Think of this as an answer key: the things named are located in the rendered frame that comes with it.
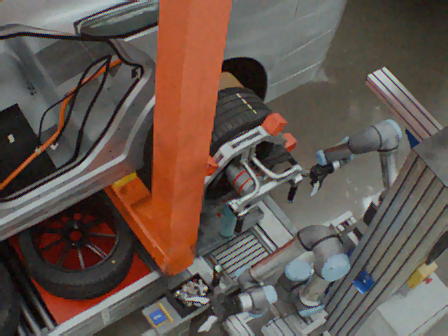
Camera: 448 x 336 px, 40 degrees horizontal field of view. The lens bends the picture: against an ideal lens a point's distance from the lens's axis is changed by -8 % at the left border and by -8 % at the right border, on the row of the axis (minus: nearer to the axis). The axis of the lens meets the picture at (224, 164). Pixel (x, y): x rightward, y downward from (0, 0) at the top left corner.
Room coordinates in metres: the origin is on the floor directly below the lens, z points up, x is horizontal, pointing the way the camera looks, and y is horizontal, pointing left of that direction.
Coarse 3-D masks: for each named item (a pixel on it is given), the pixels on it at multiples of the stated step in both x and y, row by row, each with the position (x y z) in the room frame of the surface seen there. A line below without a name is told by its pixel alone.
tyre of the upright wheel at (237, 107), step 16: (224, 96) 2.09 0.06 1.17; (240, 96) 2.12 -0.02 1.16; (256, 96) 2.21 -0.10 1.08; (224, 112) 1.99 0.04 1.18; (240, 112) 2.00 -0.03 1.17; (256, 112) 2.04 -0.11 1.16; (272, 112) 2.13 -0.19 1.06; (224, 128) 1.89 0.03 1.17; (240, 128) 1.93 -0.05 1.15; (224, 192) 1.92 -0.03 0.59
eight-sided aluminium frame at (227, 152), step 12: (252, 132) 1.94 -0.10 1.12; (264, 132) 1.95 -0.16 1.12; (228, 144) 1.85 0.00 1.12; (252, 144) 1.89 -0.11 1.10; (276, 144) 2.08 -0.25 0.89; (216, 156) 1.80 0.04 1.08; (228, 156) 1.79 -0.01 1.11; (276, 168) 2.04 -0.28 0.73; (264, 180) 2.00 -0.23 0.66; (204, 192) 1.70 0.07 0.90; (204, 204) 1.74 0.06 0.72; (216, 204) 1.81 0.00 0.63
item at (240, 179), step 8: (232, 168) 1.87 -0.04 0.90; (232, 176) 1.83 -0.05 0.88; (240, 176) 1.82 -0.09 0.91; (248, 176) 1.83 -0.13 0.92; (256, 176) 1.84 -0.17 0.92; (232, 184) 1.81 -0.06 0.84; (240, 184) 1.79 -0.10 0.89; (248, 184) 1.79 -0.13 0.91; (264, 184) 1.81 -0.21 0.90; (240, 192) 1.77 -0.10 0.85; (248, 192) 1.75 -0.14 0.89; (256, 200) 1.75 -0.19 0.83
